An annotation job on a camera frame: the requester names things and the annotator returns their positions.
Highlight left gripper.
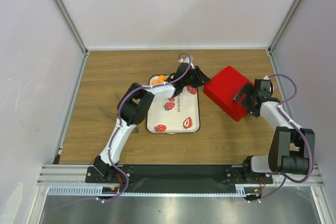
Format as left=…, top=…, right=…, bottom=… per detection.
left=182, top=67, right=212, bottom=90

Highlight cable duct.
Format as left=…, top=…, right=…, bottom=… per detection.
left=48, top=184, right=120, bottom=197
left=235, top=182, right=277, bottom=201

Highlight left cable duct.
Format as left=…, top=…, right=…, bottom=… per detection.
left=48, top=184, right=120, bottom=197

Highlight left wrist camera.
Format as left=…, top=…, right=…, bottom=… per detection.
left=178, top=56, right=194, bottom=68

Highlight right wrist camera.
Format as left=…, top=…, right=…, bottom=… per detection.
left=262, top=76, right=274, bottom=94

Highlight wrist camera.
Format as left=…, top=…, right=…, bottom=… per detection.
left=178, top=56, right=194, bottom=68
left=262, top=76, right=274, bottom=94

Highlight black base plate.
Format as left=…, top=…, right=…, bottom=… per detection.
left=86, top=164, right=274, bottom=194

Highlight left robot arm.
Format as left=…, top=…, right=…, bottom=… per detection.
left=93, top=62, right=211, bottom=182

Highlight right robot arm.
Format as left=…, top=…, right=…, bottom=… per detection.
left=234, top=76, right=315, bottom=183

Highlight metal serving tongs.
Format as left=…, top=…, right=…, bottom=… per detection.
left=96, top=91, right=139, bottom=134

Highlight red box lid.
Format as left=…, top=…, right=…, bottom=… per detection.
left=203, top=66, right=252, bottom=122

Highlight waffle cookie top left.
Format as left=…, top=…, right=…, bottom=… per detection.
left=152, top=79, right=160, bottom=85

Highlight right cable duct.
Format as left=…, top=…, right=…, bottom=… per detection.
left=235, top=182, right=277, bottom=201

